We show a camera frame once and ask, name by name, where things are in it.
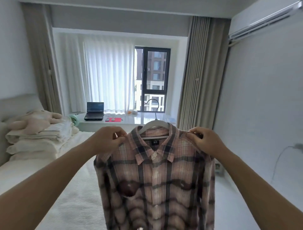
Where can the person's left hand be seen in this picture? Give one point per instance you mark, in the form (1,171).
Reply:
(107,139)

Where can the person's right hand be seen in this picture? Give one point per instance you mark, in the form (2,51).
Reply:
(208,142)

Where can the white plastic hanger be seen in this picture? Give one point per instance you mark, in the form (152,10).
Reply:
(153,123)

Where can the pink plaid shirt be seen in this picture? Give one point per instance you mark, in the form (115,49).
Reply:
(153,189)

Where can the person's left forearm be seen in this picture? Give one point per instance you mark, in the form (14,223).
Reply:
(42,189)

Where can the person's right forearm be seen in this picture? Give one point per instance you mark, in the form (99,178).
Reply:
(265,189)

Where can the white bay window ledge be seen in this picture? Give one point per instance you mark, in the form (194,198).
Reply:
(129,121)

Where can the black laptop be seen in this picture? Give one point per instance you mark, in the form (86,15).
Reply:
(94,109)

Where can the small orange white toy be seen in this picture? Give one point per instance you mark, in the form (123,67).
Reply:
(132,112)

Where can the small green fan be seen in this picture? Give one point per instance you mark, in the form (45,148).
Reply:
(73,120)

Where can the stack of white bedding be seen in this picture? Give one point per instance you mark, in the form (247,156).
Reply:
(42,144)

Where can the white sheer curtain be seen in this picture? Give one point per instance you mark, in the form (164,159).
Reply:
(106,71)

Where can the beige curtain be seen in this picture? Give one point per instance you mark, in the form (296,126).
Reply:
(40,59)
(201,71)

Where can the bed with white bedspread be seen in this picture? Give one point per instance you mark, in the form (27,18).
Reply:
(71,201)

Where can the beige plush toy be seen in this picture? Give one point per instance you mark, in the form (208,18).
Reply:
(35,122)

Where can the dark framed window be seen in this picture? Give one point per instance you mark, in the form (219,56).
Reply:
(156,71)

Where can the white air conditioner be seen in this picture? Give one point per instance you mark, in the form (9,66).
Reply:
(255,21)

